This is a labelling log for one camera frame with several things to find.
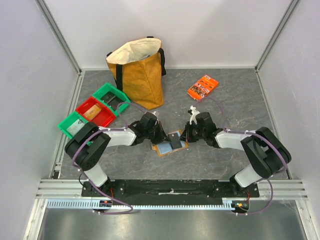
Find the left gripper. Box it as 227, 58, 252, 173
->
144, 121, 171, 145

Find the black card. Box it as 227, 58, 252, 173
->
101, 91, 123, 111
168, 132, 182, 150

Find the yellow leather card holder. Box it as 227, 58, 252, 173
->
151, 140, 189, 157

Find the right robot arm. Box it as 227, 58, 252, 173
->
180, 107, 292, 197

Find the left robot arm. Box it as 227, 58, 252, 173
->
64, 112, 170, 197

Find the black card in bin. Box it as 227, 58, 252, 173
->
101, 91, 123, 111

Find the tan card in bin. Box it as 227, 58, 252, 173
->
83, 104, 101, 121

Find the grey card in bin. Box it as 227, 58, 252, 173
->
67, 119, 85, 136

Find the orange screw box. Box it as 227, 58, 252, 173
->
187, 74, 219, 101

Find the green bin far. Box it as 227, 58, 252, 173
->
92, 82, 130, 117

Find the green bin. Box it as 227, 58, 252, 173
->
92, 82, 130, 117
57, 111, 88, 139

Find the brown paper tote bag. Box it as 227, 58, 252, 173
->
105, 36, 167, 110

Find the red bin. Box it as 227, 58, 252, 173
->
75, 96, 116, 127

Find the green bin near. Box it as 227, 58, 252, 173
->
57, 111, 88, 139

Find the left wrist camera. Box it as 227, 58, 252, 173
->
152, 111, 159, 117

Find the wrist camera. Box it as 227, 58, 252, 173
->
187, 105, 200, 125
152, 111, 159, 117

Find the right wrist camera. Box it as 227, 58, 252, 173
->
187, 105, 200, 125

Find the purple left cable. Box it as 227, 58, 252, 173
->
71, 101, 156, 215

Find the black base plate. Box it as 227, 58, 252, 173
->
81, 178, 260, 200

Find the slotted cable duct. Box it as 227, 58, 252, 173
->
46, 199, 235, 211

